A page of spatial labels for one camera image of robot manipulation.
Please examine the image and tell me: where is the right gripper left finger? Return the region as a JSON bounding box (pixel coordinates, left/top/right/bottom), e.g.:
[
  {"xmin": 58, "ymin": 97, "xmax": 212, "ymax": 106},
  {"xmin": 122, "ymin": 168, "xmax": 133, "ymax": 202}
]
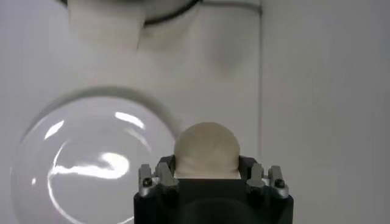
[{"xmin": 138, "ymin": 155, "xmax": 180, "ymax": 198}]

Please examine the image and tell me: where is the white round plate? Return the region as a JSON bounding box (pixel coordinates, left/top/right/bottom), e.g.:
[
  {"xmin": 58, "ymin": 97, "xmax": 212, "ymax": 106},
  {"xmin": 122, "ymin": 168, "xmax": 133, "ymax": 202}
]
[{"xmin": 10, "ymin": 86, "xmax": 180, "ymax": 224}]

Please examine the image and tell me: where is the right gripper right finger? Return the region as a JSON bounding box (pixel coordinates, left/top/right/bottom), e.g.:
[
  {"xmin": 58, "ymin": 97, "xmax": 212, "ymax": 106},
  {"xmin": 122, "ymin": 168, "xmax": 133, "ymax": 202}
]
[{"xmin": 239, "ymin": 155, "xmax": 289, "ymax": 199}]

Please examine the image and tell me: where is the white steamed baozi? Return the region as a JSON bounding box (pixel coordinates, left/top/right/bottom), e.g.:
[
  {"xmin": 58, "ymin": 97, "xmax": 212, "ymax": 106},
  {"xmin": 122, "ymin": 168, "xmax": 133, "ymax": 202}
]
[{"xmin": 173, "ymin": 121, "xmax": 241, "ymax": 180}]

